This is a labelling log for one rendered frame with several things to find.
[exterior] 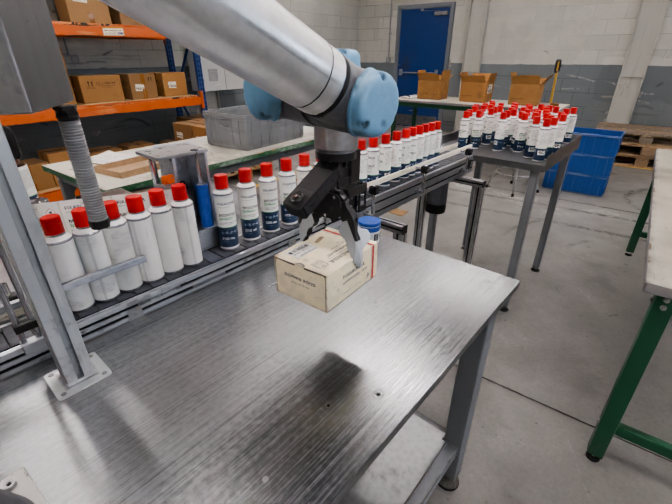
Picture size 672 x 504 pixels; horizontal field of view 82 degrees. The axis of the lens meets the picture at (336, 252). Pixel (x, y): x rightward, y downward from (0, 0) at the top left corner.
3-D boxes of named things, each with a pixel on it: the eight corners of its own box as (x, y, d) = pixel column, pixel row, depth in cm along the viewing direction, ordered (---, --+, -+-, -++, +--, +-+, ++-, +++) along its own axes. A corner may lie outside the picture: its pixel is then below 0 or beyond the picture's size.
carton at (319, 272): (328, 258, 85) (328, 227, 82) (376, 275, 79) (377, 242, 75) (276, 290, 74) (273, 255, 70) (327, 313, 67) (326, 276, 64)
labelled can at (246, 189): (253, 233, 116) (246, 165, 107) (264, 238, 113) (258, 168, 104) (239, 238, 112) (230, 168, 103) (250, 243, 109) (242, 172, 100)
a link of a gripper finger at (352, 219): (367, 236, 68) (346, 190, 67) (362, 239, 66) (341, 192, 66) (348, 243, 71) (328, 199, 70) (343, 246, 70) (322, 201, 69)
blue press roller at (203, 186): (211, 235, 109) (202, 178, 102) (218, 238, 108) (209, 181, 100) (201, 239, 107) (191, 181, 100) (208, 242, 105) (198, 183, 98)
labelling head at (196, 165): (200, 230, 117) (185, 143, 105) (225, 242, 109) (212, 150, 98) (155, 245, 108) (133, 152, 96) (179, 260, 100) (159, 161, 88)
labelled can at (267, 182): (272, 225, 121) (267, 160, 112) (283, 230, 118) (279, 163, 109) (259, 230, 118) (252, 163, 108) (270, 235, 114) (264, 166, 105)
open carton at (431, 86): (410, 98, 558) (413, 70, 541) (427, 96, 589) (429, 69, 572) (436, 100, 534) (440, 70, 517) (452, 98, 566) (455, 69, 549)
